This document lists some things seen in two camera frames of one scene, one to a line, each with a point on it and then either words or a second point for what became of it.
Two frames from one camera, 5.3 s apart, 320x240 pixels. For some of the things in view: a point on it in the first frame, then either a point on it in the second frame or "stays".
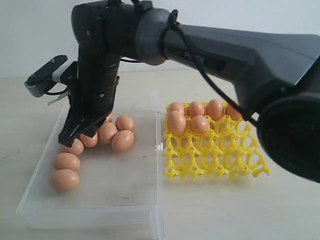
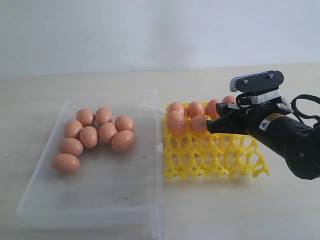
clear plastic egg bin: (123, 190) stays
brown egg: (176, 123) stays
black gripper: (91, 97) → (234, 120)
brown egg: (199, 124) stays
